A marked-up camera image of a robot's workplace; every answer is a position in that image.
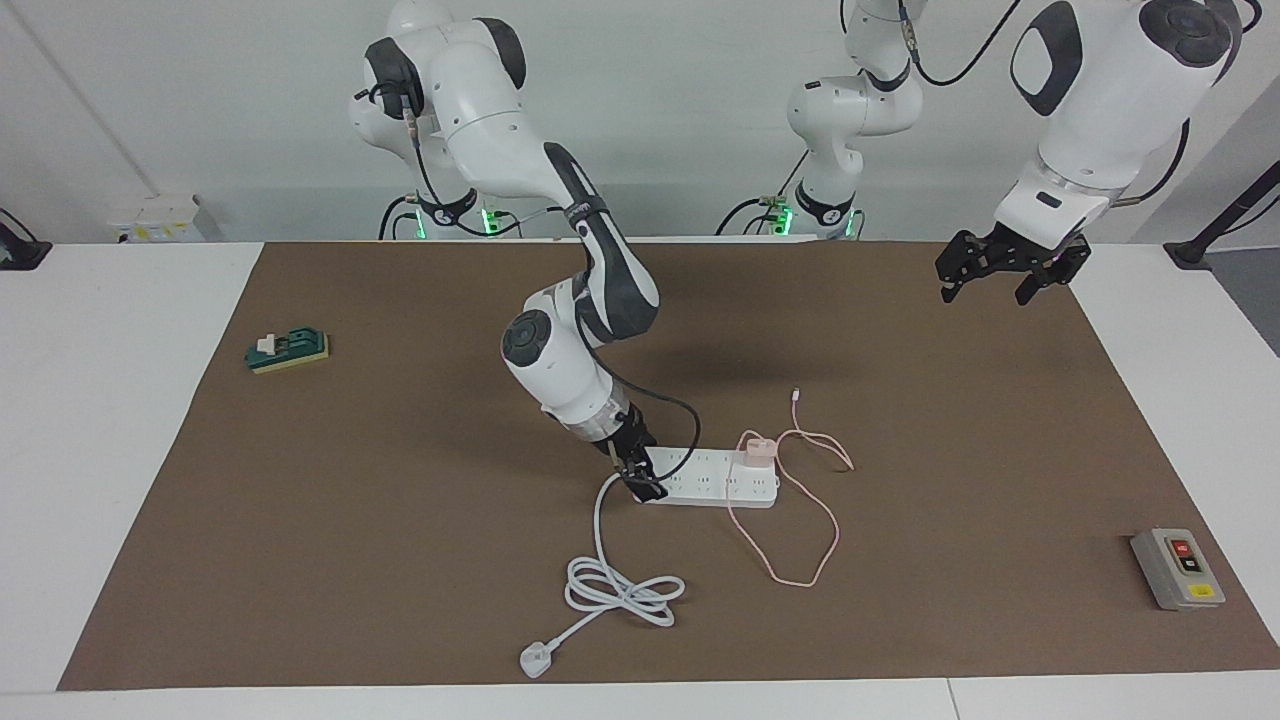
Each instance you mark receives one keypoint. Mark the grey on-off switch box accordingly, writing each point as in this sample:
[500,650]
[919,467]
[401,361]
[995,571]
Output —
[1178,570]

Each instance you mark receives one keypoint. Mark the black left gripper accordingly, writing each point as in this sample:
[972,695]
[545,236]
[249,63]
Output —
[1010,250]

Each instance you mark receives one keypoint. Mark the white box with yellow labels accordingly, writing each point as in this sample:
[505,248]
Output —
[155,220]

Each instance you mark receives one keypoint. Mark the brown table mat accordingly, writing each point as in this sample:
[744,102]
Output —
[400,550]

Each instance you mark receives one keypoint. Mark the white power strip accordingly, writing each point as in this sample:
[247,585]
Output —
[715,485]

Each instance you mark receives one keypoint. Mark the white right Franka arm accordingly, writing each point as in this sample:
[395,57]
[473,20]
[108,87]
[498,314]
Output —
[560,360]

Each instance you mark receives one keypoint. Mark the green knife switch block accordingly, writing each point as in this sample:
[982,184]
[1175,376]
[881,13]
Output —
[290,350]

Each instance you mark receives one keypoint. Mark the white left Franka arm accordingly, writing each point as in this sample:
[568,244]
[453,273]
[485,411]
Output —
[1100,90]

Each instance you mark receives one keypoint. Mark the pink charger adapter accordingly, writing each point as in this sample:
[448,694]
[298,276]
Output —
[757,447]

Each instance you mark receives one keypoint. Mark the black table clamp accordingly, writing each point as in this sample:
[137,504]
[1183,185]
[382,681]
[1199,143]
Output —
[20,250]

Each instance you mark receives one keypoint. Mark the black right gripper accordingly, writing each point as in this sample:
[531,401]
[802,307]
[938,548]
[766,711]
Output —
[628,440]

